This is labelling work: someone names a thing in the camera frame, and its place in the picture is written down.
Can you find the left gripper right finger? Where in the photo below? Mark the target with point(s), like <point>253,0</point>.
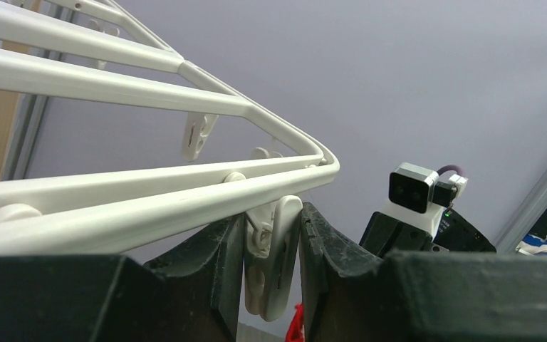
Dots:
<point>337,277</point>

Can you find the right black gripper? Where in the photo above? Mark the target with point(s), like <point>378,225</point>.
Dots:
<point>384,234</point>

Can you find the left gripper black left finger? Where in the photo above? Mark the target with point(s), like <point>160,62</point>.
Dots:
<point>202,278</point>

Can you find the white plastic clip hanger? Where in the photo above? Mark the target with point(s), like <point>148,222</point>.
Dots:
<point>165,129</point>

